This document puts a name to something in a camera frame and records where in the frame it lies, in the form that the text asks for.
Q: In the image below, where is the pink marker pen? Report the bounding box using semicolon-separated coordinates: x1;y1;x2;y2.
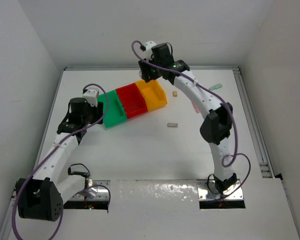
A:
192;102;200;114

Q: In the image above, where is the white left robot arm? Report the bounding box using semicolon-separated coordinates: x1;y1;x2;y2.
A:
15;96;104;222

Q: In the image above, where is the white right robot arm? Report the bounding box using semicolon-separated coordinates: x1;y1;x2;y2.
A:
138;41;238;194

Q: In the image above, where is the green plastic bin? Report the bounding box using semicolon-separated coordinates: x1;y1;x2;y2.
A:
103;90;128;128

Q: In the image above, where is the small beige eraser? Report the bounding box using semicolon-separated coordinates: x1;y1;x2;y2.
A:
172;91;178;97

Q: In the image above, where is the yellow plastic bin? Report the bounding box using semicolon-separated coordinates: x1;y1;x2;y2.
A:
135;80;168;112

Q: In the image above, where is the red plastic bin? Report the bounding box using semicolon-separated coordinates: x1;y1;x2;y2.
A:
115;83;148;119

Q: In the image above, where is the green marker pen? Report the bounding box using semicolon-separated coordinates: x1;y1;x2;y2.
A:
209;83;223;91

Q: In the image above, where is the grey rectangular eraser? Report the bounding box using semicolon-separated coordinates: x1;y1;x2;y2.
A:
167;122;178;128

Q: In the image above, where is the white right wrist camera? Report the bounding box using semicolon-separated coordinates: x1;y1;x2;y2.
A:
140;40;157;61

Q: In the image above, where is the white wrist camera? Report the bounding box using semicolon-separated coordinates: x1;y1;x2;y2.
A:
82;89;100;107
140;40;157;61

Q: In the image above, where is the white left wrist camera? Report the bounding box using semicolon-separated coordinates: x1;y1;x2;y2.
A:
82;89;100;107

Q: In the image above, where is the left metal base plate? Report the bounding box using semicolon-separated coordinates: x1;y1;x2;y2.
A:
73;179;111;201

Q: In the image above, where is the metal base plate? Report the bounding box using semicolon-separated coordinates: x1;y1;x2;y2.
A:
197;179;244;201
73;179;111;201

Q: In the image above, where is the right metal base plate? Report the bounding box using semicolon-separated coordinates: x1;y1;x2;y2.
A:
197;179;244;201

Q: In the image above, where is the aluminium frame rail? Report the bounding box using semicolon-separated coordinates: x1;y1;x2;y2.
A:
233;67;275;179

